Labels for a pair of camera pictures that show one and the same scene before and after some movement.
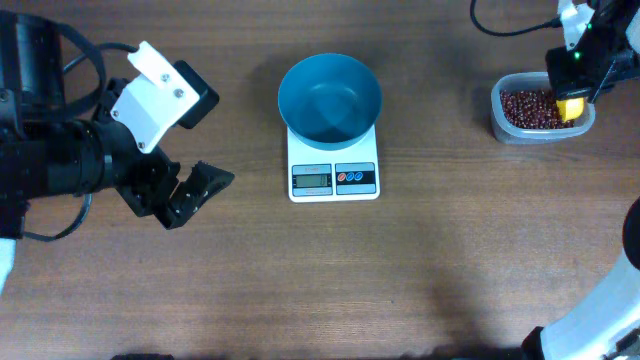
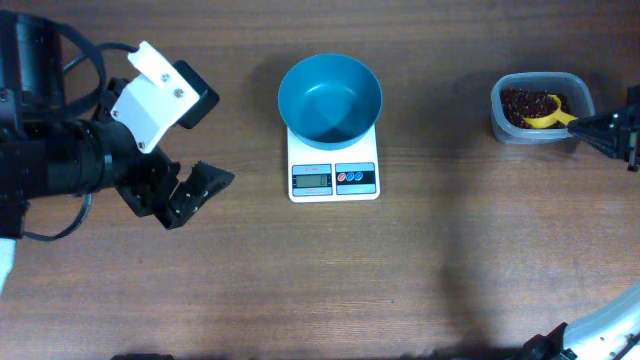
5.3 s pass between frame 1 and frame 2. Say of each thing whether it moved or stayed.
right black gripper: moved
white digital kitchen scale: stayed
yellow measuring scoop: moved
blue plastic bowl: stayed
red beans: stayed
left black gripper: stayed
